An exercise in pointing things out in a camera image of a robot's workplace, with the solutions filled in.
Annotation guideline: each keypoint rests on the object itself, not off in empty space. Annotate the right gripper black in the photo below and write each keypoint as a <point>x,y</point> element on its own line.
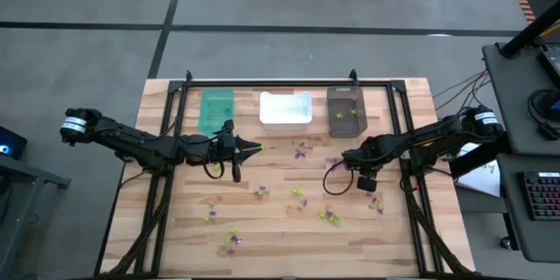
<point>365,155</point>

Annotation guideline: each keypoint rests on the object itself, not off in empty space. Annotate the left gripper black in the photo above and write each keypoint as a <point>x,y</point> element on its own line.
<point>205,149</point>

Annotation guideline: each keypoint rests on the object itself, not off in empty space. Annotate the purple toys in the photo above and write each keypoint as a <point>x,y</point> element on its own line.
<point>336,166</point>

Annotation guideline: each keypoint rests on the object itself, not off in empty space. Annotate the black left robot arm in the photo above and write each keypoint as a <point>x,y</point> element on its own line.
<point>131,140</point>

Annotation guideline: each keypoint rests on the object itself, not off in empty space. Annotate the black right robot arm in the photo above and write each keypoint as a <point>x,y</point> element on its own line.
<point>429,133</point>

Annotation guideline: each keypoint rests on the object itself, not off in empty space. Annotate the grey translucent plastic bin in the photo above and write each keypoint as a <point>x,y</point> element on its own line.
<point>345,127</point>

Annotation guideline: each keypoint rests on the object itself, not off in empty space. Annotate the teal plastic bin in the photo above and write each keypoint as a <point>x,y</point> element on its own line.
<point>214,105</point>

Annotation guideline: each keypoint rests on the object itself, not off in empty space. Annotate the white plastic bin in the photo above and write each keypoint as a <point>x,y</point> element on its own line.
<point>284,109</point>

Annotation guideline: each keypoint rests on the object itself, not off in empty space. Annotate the centre green and tan toys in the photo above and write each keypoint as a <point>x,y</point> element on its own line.
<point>296,191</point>

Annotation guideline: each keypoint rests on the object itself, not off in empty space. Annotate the black desk leg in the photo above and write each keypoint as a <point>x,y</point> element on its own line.
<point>477,159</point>

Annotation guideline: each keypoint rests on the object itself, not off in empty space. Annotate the white paper sheet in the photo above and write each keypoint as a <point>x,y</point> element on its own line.
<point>481,179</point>

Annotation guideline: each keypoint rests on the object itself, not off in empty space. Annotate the grey desk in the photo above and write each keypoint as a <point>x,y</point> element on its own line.
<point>512,96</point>

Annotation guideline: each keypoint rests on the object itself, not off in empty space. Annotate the grey desk shelf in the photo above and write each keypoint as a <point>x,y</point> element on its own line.
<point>512,227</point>

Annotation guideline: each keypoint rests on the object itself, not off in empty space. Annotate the black caster wheel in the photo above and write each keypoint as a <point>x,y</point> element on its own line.
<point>506,242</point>

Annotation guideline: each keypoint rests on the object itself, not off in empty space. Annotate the black backlit keyboard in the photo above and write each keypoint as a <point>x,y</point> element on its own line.
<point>540,194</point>

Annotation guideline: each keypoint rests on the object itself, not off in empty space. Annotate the black headphones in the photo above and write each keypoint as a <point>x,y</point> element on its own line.
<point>548,131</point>

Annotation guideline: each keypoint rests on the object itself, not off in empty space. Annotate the black pole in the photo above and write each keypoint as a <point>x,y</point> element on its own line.
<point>529,30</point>

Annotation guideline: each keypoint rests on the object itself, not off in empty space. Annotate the black flat device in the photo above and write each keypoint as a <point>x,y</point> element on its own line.
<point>552,63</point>

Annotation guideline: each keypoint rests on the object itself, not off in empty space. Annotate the black box with blue light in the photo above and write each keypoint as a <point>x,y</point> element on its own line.
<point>9,142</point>

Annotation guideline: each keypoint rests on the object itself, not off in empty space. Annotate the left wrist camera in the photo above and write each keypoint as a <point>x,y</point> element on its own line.
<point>227,142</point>

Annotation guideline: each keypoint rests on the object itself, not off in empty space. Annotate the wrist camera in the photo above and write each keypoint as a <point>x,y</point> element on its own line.
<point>227,142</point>
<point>372,149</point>

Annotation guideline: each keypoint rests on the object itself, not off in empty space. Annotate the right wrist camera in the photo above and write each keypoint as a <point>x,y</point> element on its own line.
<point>372,149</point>

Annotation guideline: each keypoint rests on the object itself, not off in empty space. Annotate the black aluminium table frame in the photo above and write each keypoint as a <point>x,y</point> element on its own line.
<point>284,83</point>

